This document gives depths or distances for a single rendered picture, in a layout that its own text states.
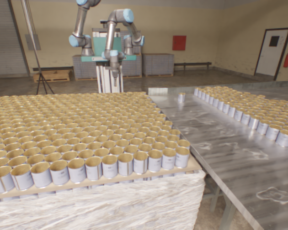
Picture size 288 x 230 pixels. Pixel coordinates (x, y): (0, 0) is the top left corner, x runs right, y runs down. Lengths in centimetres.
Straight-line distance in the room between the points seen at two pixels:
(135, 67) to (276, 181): 771
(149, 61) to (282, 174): 772
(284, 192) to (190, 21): 1038
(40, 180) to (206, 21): 1112
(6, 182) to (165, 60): 816
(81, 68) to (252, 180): 775
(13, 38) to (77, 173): 987
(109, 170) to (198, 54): 1072
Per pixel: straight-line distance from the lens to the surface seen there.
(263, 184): 91
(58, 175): 78
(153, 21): 1011
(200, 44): 1123
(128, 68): 820
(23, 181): 83
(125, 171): 78
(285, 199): 89
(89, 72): 811
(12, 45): 1049
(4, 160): 95
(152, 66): 841
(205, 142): 107
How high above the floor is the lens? 163
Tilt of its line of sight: 24 degrees down
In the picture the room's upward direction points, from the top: straight up
